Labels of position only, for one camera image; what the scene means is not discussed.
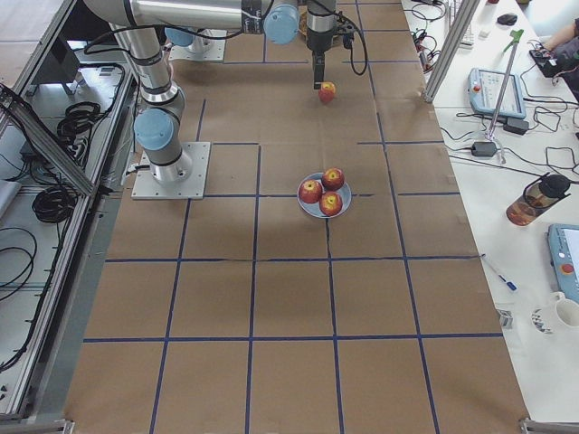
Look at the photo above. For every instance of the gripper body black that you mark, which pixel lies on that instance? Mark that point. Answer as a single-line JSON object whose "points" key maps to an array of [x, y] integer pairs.
{"points": [[318, 40]]}

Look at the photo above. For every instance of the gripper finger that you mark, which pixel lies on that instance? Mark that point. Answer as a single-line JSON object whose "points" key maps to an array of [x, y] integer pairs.
{"points": [[318, 65]]}

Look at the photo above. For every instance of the red yellow apple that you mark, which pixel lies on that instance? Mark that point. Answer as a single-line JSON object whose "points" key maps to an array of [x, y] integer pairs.
{"points": [[327, 92]]}

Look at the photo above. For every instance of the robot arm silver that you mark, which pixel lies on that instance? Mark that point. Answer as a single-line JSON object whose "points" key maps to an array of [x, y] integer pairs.
{"points": [[189, 41], [135, 23]]}

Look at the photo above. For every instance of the wicker basket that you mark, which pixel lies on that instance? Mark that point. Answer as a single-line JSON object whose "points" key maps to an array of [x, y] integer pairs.
{"points": [[303, 23]]}

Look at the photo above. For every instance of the red apple plate far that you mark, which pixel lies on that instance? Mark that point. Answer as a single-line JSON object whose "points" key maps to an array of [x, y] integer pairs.
{"points": [[333, 179]]}

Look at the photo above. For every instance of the red apple plate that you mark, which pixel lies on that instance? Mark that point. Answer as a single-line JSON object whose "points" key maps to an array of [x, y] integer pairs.
{"points": [[310, 191], [330, 203], [333, 179]]}

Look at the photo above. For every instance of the red apple plate left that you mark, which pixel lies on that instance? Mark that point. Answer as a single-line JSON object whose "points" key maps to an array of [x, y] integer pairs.
{"points": [[310, 191]]}

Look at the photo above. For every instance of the red apple plate near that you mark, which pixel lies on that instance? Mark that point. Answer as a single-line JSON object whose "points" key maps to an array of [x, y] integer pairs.
{"points": [[330, 203]]}

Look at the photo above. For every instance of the light blue plate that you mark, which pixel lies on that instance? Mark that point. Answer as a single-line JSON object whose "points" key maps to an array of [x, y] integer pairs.
{"points": [[313, 209]]}

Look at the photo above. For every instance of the white keyboard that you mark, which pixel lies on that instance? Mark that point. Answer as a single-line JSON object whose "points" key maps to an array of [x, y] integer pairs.
{"points": [[467, 40]]}

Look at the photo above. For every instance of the teach pendant blue grey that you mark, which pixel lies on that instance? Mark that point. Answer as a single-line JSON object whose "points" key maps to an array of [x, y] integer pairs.
{"points": [[484, 89]]}

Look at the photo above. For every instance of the black power adapter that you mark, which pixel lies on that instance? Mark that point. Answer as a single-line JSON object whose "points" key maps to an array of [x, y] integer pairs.
{"points": [[483, 149]]}

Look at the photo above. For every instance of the black computer mouse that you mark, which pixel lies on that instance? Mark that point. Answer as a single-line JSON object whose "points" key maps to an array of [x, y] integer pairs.
{"points": [[508, 19]]}

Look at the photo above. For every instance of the metal rod green tip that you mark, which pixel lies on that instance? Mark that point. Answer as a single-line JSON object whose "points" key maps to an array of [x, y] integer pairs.
{"points": [[490, 135]]}

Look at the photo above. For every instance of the glass teapot black lid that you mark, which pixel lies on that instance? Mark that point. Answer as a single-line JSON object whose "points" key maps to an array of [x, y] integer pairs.
{"points": [[537, 198]]}

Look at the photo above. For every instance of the blue white pen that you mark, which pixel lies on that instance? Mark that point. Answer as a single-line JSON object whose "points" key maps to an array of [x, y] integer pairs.
{"points": [[505, 280]]}

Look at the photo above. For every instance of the white mug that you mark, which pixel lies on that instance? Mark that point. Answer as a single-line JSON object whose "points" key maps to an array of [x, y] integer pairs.
{"points": [[559, 314]]}

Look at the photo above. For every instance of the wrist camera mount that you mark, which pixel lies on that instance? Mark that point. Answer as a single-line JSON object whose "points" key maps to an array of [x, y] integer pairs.
{"points": [[347, 33]]}

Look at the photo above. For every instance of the aluminium frame post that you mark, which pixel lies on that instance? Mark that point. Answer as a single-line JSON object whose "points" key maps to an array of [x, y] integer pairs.
{"points": [[448, 50]]}

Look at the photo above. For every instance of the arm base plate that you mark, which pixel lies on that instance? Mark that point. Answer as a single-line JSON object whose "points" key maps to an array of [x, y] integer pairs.
{"points": [[184, 179], [215, 54]]}

